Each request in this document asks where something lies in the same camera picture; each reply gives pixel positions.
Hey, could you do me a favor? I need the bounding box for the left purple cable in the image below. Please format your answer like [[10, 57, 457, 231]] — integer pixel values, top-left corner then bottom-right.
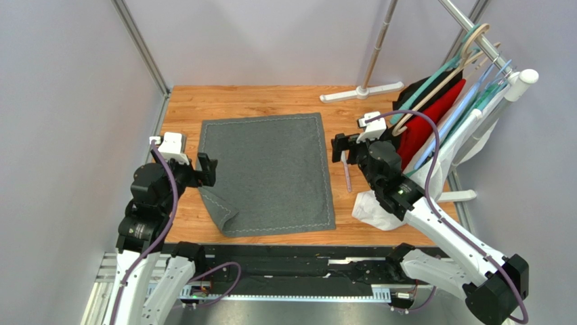
[[108, 140, 242, 325]]

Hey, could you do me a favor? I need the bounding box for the red garment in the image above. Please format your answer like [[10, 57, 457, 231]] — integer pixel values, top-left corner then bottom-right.
[[396, 78, 467, 171]]

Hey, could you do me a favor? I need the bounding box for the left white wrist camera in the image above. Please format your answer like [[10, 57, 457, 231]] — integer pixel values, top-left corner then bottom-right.
[[149, 132, 190, 165]]

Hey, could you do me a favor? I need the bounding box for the grey felt napkin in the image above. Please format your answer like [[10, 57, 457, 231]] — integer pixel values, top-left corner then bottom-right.
[[198, 112, 336, 238]]

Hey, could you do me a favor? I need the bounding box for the black garment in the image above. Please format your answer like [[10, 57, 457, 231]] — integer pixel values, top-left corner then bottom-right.
[[391, 68, 465, 150]]

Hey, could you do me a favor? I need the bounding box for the knife with pink handle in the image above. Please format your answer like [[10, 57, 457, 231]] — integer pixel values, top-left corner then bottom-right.
[[341, 152, 352, 193]]

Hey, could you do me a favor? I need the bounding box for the white garment with green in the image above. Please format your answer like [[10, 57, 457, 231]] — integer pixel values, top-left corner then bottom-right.
[[352, 87, 509, 231]]

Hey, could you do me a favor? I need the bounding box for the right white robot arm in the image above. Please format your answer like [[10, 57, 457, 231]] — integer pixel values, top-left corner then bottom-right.
[[331, 133, 530, 324]]

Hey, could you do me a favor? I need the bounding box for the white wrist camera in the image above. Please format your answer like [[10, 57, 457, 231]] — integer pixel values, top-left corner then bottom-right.
[[356, 111, 387, 144], [149, 132, 190, 165]]

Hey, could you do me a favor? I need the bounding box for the white clothes rack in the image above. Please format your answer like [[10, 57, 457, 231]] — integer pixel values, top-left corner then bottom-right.
[[319, 0, 540, 202]]

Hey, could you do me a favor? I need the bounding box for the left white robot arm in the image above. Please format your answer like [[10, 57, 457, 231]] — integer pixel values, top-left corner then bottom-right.
[[102, 153, 218, 324]]

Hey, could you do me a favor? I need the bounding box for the teal hanger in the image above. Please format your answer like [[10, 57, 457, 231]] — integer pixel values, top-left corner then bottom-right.
[[389, 23, 482, 126]]

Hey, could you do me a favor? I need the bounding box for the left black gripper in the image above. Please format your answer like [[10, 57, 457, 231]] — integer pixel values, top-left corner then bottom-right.
[[151, 147, 217, 213]]

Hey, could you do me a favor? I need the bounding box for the wooden hanger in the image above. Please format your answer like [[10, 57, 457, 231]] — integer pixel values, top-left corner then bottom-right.
[[391, 23, 502, 137]]

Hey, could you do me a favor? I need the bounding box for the light blue hanger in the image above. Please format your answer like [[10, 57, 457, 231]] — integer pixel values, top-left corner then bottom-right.
[[404, 64, 508, 174]]

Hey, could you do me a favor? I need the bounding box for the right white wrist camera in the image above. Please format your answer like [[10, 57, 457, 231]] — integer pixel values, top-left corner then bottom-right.
[[356, 111, 387, 144]]

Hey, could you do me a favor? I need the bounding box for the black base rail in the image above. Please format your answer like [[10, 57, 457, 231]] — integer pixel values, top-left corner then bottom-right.
[[163, 242, 427, 298]]

